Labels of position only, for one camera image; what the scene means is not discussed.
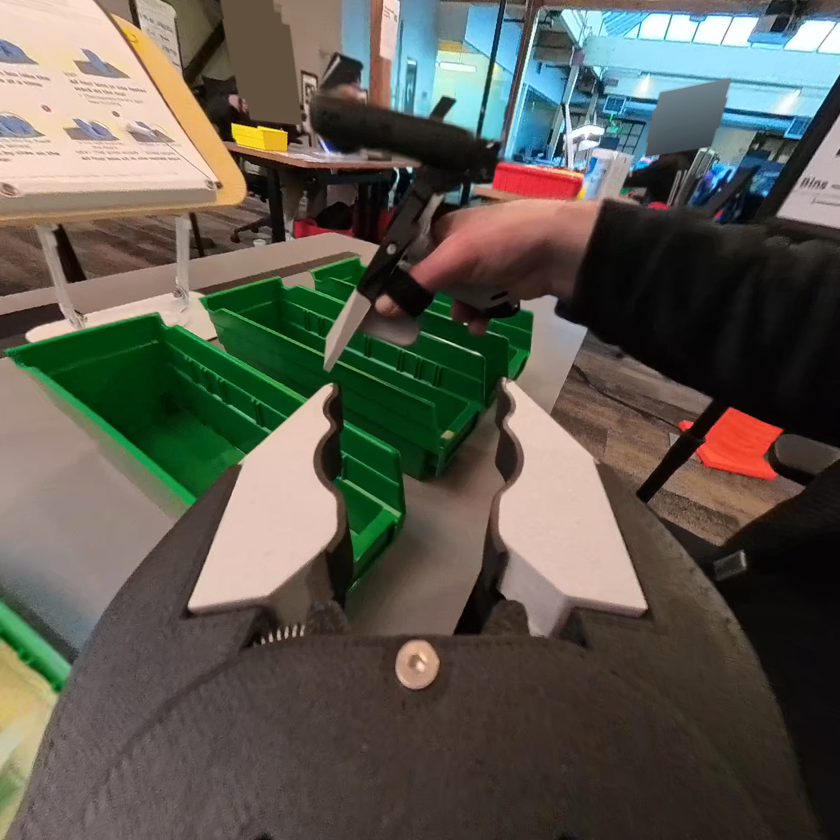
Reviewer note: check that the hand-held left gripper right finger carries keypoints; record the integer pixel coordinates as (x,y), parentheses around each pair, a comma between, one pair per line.
(564,525)

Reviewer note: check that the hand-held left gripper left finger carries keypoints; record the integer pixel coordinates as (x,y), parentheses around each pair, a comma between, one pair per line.
(269,525)

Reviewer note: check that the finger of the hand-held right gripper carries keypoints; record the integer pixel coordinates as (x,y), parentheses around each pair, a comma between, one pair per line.
(348,328)
(394,331)

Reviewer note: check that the green plastic bin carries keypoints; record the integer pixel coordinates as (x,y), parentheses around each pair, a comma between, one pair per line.
(131,394)
(433,459)
(295,328)
(459,348)

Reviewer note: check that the person's right forearm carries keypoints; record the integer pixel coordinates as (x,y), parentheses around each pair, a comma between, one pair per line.
(709,308)

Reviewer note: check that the person's right hand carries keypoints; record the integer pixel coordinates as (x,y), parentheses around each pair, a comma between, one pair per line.
(505,249)

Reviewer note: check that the wooden desk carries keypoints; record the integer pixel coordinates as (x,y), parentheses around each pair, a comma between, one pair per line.
(315,161)

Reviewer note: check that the red plastic bin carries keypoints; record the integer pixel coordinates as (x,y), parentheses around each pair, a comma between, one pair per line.
(538,180)

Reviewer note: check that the yellow plastic bin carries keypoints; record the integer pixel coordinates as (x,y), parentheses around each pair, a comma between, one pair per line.
(259,136)

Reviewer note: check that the clear acrylic stand leg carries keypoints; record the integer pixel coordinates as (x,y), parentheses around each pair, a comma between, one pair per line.
(62,275)
(182,262)

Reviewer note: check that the orange ridged plastic part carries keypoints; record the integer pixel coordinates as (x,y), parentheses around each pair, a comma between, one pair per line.
(735,446)

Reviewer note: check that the wooden sign board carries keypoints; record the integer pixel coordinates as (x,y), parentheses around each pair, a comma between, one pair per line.
(190,118)

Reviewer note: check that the person's black top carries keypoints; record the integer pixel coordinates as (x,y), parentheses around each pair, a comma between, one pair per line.
(787,590)

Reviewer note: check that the green crate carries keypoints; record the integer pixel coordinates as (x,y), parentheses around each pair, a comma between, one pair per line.
(33,646)

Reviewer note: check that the printed instruction sheet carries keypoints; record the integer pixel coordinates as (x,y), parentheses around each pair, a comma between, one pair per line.
(85,98)

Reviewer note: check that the white printed sign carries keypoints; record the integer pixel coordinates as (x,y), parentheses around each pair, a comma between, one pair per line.
(814,190)

